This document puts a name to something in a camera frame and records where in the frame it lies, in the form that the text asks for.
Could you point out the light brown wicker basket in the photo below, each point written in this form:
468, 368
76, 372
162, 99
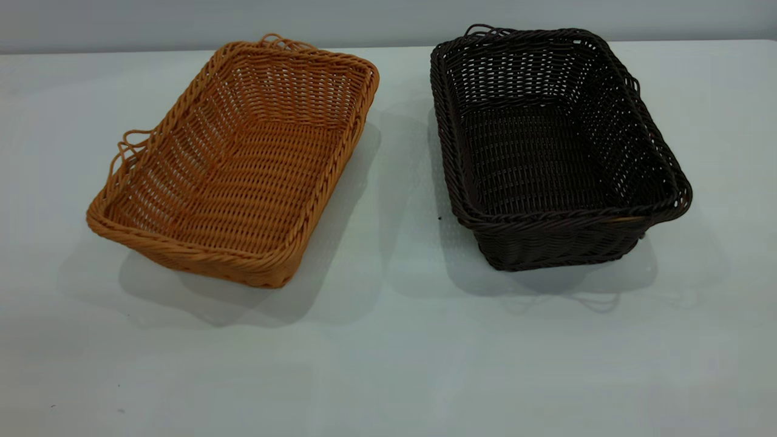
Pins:
243, 182

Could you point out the dark brown wicker basket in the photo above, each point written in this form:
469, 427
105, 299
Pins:
546, 152

